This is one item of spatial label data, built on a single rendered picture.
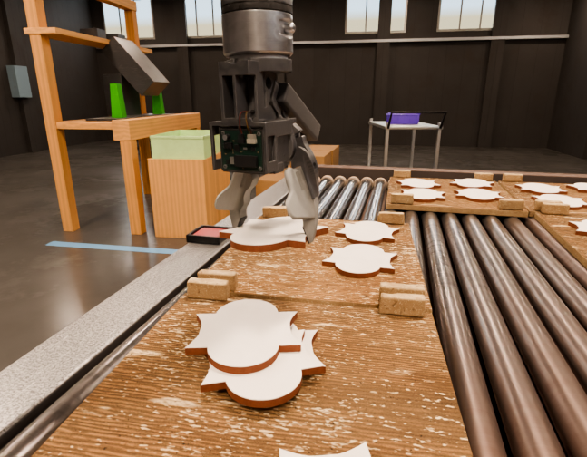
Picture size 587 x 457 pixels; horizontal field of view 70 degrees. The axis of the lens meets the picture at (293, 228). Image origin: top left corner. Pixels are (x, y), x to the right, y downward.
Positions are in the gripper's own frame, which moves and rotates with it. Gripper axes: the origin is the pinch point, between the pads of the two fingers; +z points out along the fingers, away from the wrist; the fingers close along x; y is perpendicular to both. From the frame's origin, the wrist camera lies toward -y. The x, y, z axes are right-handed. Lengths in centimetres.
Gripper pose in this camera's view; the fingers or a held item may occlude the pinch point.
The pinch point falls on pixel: (274, 229)
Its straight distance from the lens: 53.3
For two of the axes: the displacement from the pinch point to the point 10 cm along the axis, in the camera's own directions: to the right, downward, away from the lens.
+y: -4.6, 2.8, -8.5
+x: 8.9, 1.2, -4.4
